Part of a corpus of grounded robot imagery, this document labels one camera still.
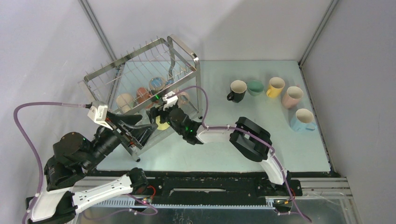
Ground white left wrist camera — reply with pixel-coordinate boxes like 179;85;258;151
85;101;113;130

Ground blue-rimmed cup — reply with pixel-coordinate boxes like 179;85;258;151
149;77;174;92

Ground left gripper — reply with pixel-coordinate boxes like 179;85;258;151
84;110;160;169

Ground light blue mug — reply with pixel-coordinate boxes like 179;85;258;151
290;108;317;132

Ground black mug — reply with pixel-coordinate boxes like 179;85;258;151
226;80;247;103

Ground pink faceted mug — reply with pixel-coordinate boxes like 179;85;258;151
281;86;304;109

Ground yellow mug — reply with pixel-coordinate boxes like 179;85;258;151
266;77;285;98

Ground steel two-tier dish rack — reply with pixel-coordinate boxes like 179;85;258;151
78;35;204;163

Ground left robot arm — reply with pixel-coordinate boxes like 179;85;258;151
25;113;157;224

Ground cream decorated mug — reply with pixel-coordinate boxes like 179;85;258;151
116;93;134;114

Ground mint green mug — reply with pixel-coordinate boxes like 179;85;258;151
247;80;264;97

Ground yellow-green mug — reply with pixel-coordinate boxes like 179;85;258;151
156;116;170;131

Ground orange-red cup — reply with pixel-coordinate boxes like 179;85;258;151
136;87;153;104

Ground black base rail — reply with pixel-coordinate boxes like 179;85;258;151
118;168;302;208

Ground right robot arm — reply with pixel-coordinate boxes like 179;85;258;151
147;106;290;195

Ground large pink mug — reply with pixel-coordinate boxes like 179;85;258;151
177;91;190;107

